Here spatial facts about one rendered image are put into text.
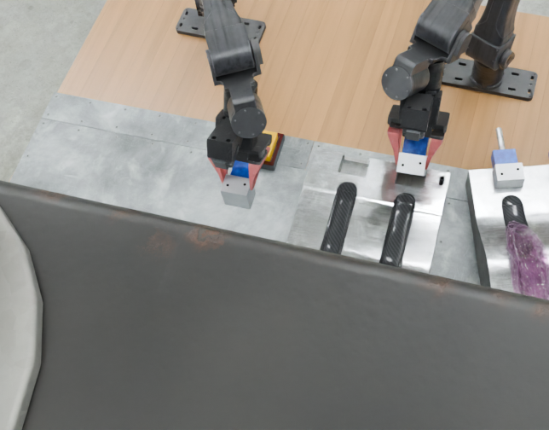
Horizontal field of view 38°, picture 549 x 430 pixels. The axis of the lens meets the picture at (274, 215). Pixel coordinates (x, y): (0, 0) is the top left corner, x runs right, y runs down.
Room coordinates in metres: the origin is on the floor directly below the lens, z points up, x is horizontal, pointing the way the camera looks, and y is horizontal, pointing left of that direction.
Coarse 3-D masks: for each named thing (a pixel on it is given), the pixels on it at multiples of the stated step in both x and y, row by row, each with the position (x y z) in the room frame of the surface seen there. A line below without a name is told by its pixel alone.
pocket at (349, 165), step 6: (342, 162) 0.79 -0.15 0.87; (348, 162) 0.80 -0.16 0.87; (354, 162) 0.79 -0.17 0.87; (360, 162) 0.79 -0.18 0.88; (366, 162) 0.78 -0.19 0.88; (342, 168) 0.79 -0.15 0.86; (348, 168) 0.79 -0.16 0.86; (354, 168) 0.78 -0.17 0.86; (360, 168) 0.78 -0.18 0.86; (366, 168) 0.78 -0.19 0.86; (354, 174) 0.77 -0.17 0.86; (360, 174) 0.77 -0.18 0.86; (366, 174) 0.76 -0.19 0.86
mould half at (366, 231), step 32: (320, 160) 0.80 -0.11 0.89; (384, 160) 0.77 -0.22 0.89; (320, 192) 0.73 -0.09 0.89; (384, 192) 0.70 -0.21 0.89; (416, 192) 0.69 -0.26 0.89; (320, 224) 0.67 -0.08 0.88; (352, 224) 0.65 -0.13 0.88; (384, 224) 0.64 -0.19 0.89; (416, 224) 0.63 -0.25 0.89; (352, 256) 0.59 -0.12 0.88; (416, 256) 0.57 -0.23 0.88
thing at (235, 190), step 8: (232, 168) 0.79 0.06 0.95; (240, 168) 0.78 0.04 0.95; (248, 168) 0.78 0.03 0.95; (232, 176) 0.76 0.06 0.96; (240, 176) 0.77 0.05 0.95; (248, 176) 0.76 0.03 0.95; (224, 184) 0.75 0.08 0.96; (232, 184) 0.75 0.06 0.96; (240, 184) 0.74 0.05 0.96; (248, 184) 0.74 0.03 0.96; (224, 192) 0.73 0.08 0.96; (232, 192) 0.73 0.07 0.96; (240, 192) 0.73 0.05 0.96; (248, 192) 0.73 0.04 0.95; (224, 200) 0.74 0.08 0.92; (232, 200) 0.73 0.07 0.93; (240, 200) 0.72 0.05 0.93; (248, 200) 0.72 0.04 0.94; (248, 208) 0.72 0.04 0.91
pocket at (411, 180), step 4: (400, 172) 0.75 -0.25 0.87; (396, 176) 0.73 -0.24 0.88; (400, 176) 0.74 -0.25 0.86; (404, 176) 0.74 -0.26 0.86; (408, 176) 0.74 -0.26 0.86; (412, 176) 0.74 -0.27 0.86; (416, 176) 0.74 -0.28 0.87; (420, 176) 0.73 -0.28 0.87; (424, 176) 0.73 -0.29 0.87; (396, 180) 0.74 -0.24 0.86; (400, 180) 0.74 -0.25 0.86; (404, 180) 0.73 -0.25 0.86; (408, 180) 0.73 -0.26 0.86; (412, 180) 0.73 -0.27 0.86; (416, 180) 0.73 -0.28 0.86; (420, 180) 0.73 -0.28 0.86; (424, 180) 0.73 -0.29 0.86; (404, 184) 0.72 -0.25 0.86; (408, 184) 0.72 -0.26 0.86; (412, 184) 0.72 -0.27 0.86; (416, 184) 0.72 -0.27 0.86; (420, 184) 0.72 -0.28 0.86; (424, 184) 0.72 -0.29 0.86; (420, 188) 0.71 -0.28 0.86
